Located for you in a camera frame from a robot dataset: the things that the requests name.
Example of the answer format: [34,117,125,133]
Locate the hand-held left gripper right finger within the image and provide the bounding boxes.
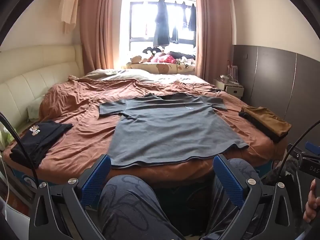
[213,154,304,240]

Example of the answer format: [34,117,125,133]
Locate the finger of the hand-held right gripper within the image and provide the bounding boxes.
[305,141,320,157]
[287,144,304,162]

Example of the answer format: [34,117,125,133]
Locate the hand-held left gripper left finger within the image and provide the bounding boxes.
[28,154,112,240]

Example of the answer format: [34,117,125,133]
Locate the grey t-shirt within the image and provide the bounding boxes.
[99,92,249,168]

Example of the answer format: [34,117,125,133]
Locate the black printed folded clothes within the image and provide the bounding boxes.
[10,120,73,169]

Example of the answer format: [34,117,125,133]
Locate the person's right hand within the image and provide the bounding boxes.
[303,180,320,223]

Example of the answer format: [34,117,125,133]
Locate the brown folded garment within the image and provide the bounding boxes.
[244,106,292,139]

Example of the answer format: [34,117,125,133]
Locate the black folded garment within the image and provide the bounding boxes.
[239,111,285,144]

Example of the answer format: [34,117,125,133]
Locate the brown blanket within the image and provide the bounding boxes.
[5,76,288,188]

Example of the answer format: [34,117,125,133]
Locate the blue-edged mattress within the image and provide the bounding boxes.
[5,160,274,195]

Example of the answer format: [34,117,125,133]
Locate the dark grey wardrobe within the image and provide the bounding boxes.
[232,44,320,140]

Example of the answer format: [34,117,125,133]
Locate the cream nightstand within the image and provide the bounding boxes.
[214,77,244,99]

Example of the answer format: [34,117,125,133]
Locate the light green pillow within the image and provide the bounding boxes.
[26,97,47,120]

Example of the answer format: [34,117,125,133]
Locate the light green bag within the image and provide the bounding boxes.
[0,127,17,151]

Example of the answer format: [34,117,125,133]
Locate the red striped bag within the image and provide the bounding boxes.
[226,60,240,83]

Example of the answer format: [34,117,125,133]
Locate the beige duvet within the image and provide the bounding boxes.
[84,69,208,85]

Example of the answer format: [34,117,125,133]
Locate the cream padded headboard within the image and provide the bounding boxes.
[0,44,84,128]

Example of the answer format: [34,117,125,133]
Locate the bear print cushion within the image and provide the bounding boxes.
[130,61,197,75]

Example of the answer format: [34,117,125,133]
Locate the dark cloth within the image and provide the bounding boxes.
[169,51,196,60]

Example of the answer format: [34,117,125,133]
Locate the pile of plush toys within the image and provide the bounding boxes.
[130,47,197,64]

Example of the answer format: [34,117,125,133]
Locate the pink curtain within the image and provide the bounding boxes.
[194,0,237,78]
[79,0,125,72]

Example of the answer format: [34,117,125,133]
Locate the long dark hanging garment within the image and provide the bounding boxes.
[153,0,171,47]

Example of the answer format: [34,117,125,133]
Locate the cream hanging cloth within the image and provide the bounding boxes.
[60,0,82,33]

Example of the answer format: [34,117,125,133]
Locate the white cable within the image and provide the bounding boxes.
[0,152,11,207]

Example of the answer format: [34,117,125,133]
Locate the thin black cable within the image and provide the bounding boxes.
[191,85,222,93]

